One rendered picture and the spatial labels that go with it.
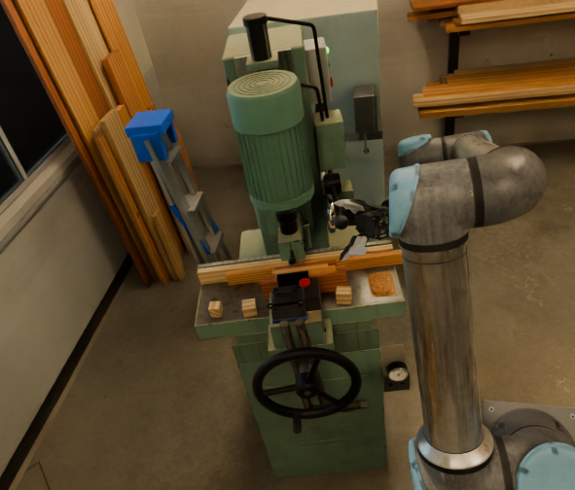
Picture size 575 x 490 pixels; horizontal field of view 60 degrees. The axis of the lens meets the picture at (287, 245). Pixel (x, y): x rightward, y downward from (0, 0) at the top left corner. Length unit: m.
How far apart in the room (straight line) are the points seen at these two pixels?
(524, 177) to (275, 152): 0.58
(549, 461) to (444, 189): 0.57
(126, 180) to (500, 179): 2.19
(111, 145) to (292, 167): 1.56
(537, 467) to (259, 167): 0.85
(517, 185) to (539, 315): 1.90
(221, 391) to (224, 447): 0.29
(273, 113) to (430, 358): 0.62
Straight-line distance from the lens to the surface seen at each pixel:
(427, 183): 0.82
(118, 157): 2.70
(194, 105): 3.98
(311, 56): 1.50
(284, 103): 1.17
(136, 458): 2.41
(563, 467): 1.14
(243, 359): 1.57
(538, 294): 2.82
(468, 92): 3.34
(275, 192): 1.26
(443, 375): 0.97
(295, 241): 1.40
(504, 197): 0.83
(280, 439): 1.93
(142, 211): 2.84
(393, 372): 1.56
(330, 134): 1.48
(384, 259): 1.52
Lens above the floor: 1.92
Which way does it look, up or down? 38 degrees down
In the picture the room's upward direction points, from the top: 11 degrees counter-clockwise
